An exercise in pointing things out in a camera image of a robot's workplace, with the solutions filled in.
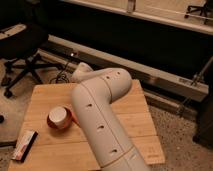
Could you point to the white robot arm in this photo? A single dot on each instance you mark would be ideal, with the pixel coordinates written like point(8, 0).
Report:
point(91, 101)

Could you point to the orange carrot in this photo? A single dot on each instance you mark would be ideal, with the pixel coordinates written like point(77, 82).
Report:
point(74, 118)

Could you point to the white cup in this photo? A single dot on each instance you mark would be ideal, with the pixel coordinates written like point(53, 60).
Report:
point(57, 117)

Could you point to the orange bowl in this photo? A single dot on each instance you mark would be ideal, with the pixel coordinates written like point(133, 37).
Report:
point(67, 121)

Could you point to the black office chair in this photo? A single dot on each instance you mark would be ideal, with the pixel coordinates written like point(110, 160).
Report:
point(19, 45)

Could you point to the long metal floor rail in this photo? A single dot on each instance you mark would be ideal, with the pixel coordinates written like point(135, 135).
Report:
point(167, 81)

